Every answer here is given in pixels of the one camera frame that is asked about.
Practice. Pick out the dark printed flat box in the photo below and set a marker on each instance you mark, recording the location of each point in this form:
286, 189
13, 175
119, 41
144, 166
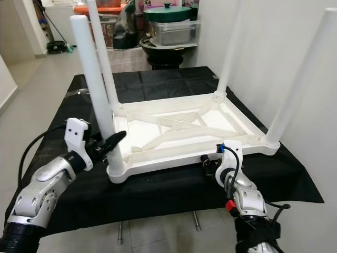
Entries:
191, 8

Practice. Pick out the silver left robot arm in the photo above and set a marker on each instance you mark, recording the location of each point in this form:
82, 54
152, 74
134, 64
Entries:
39, 190

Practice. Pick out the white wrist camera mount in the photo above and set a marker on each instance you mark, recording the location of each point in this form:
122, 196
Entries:
231, 155
76, 138

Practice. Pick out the clear plastic container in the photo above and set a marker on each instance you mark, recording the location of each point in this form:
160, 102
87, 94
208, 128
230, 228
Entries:
174, 34

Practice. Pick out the mop with green head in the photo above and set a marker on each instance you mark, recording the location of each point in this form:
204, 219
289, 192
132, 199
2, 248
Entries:
68, 49

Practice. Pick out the brown printed carton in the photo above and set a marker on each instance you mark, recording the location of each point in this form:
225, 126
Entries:
109, 34

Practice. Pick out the green pot with lid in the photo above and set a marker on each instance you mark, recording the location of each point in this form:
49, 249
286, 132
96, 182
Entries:
167, 14

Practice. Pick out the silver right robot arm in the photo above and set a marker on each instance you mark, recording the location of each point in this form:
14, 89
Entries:
247, 203

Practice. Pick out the clear plastic film strip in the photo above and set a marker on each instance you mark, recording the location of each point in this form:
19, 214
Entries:
78, 92

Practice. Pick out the grey metal table leg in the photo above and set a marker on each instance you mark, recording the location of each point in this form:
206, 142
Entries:
196, 221
121, 234

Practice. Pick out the white chest freezer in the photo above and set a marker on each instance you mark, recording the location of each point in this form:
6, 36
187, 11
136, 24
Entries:
60, 23

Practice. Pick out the black plastic bag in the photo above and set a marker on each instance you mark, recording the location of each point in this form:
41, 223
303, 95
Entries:
126, 29

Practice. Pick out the orange plastic tray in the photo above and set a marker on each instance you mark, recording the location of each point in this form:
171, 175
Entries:
110, 8

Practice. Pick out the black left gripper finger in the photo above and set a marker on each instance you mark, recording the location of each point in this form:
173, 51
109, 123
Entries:
114, 140

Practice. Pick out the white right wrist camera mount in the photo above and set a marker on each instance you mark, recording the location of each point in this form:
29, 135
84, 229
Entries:
231, 155

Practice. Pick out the translucent storage box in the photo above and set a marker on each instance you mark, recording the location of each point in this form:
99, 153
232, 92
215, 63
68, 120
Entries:
129, 60

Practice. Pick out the white plastic children table top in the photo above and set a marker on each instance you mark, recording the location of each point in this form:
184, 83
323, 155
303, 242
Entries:
189, 132

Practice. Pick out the black plastic table cover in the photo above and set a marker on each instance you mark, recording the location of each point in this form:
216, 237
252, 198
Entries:
52, 126

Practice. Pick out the black round wok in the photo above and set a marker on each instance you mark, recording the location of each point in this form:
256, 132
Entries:
168, 49

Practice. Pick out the black round robot vacuum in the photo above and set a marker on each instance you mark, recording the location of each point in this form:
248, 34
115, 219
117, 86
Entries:
57, 47

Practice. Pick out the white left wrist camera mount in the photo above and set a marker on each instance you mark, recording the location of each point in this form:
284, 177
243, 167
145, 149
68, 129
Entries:
76, 138

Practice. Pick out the black wooden stool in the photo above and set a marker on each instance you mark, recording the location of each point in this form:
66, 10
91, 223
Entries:
164, 60

